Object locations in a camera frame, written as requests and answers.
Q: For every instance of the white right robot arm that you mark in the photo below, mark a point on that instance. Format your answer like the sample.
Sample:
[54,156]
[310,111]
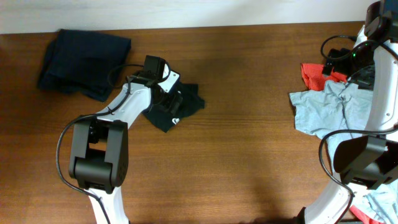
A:
[358,130]

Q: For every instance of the red garment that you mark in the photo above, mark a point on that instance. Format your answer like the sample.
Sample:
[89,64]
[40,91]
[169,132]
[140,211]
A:
[314,79]

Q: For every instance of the folded navy blue garment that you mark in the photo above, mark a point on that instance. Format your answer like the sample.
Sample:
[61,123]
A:
[79,60]

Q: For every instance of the dark green t-shirt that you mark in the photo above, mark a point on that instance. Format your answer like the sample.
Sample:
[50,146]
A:
[191,103]

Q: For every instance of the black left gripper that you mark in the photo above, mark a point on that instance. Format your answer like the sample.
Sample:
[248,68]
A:
[166,104]

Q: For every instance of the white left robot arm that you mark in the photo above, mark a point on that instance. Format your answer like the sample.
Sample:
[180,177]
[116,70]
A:
[99,156]

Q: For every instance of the light blue-grey t-shirt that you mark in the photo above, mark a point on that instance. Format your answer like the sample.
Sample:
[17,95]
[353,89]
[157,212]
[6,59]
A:
[344,106]

